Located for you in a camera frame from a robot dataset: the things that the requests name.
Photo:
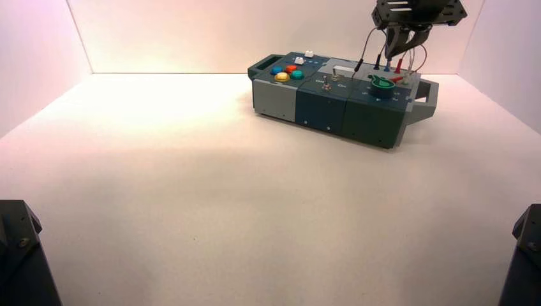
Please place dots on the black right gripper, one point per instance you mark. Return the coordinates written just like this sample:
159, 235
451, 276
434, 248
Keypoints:
418, 14

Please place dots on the green rotary knob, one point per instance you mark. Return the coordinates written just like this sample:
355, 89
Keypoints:
381, 86

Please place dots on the white slider knob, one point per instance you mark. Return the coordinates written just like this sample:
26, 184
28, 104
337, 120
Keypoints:
309, 53
299, 60

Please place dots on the blue grey control box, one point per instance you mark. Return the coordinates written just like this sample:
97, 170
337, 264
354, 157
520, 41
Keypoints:
321, 105

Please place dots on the teal push button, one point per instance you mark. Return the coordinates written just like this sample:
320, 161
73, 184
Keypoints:
297, 74

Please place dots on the red push button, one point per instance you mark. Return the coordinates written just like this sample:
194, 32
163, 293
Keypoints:
290, 68

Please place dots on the yellow push button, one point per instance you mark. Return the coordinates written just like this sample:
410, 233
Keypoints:
282, 77

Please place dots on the blue push button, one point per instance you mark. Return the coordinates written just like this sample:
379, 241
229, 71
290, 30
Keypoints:
277, 70

